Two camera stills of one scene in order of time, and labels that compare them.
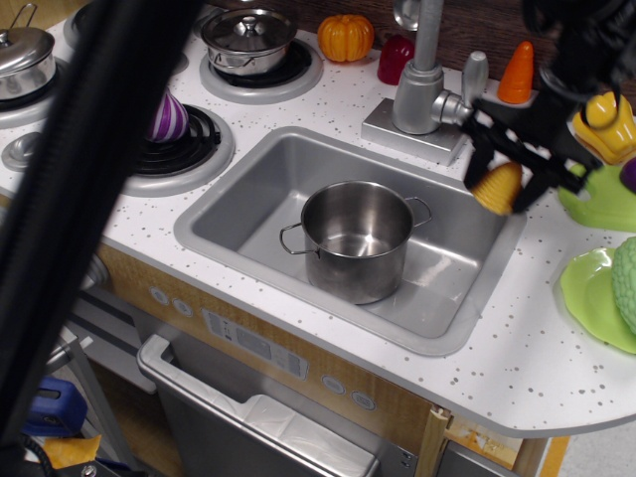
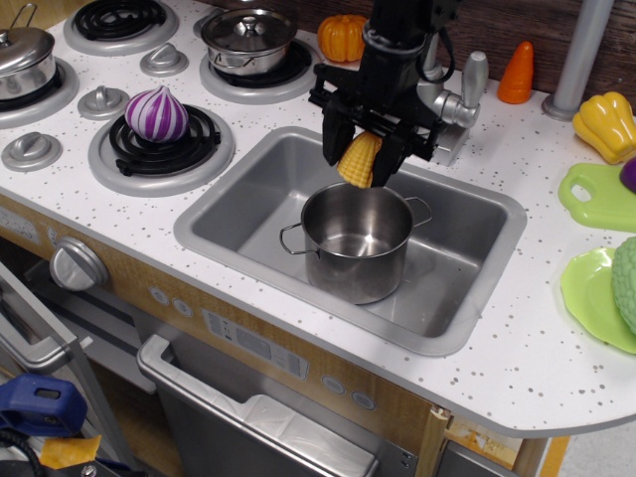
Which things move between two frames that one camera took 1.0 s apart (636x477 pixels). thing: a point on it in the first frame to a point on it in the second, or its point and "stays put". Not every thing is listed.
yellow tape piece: (64, 452) stays put
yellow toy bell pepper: (606, 129) stays put
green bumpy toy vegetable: (624, 279) stays put
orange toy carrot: (517, 82) stays put
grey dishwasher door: (216, 421) stays put
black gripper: (541, 133) to (382, 95)
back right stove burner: (301, 73) stays put
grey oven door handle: (71, 350) to (48, 357)
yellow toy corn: (498, 188) to (359, 157)
